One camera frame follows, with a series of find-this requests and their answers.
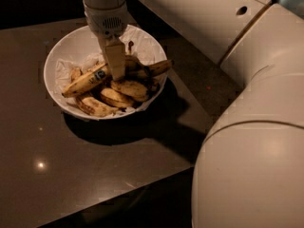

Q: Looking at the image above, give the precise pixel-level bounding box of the banana with blue sticker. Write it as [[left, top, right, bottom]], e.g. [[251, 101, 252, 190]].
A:
[[62, 56, 143, 98]]

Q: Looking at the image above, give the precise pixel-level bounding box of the lower middle banana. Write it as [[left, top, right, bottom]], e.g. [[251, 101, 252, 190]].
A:
[[100, 87, 135, 108]]

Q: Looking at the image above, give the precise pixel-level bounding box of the bottom front banana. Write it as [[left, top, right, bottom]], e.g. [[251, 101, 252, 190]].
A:
[[75, 93, 118, 117]]

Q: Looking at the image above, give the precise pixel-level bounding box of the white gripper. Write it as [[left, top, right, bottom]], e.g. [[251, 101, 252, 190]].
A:
[[85, 2, 128, 81]]

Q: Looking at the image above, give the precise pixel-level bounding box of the small banana at left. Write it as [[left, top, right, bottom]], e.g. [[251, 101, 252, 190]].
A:
[[70, 67, 82, 82]]

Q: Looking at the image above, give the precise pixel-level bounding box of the white bowl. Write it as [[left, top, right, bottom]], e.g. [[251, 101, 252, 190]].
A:
[[43, 24, 168, 122]]

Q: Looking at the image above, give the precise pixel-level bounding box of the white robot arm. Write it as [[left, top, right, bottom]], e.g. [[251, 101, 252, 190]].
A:
[[83, 0, 304, 228]]

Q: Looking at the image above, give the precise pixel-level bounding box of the long banana pointing right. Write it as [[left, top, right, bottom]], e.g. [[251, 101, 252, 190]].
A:
[[125, 60, 174, 79]]

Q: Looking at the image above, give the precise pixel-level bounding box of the spotted middle banana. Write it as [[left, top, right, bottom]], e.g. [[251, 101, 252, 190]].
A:
[[110, 80, 149, 102]]

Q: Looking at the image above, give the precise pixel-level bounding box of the dark small banana right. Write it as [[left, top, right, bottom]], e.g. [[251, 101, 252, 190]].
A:
[[147, 79, 160, 92]]

